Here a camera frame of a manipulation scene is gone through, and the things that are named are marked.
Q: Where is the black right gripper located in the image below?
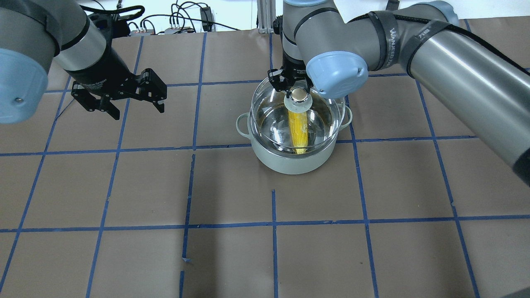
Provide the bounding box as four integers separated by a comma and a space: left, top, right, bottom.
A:
271, 58, 311, 90

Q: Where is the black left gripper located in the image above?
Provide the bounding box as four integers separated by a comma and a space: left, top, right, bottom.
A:
66, 50, 167, 120

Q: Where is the glass pot lid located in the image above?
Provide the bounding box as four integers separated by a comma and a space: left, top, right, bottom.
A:
250, 79, 352, 154

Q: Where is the yellow corn cob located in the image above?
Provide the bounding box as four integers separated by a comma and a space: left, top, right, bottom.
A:
288, 110, 309, 154

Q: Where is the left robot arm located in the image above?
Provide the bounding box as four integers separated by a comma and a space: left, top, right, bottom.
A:
0, 0, 167, 124

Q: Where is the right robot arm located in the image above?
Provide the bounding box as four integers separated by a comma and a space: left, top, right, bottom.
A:
267, 0, 530, 184

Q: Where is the aluminium frame post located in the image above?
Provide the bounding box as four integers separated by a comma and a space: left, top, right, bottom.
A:
257, 0, 276, 34

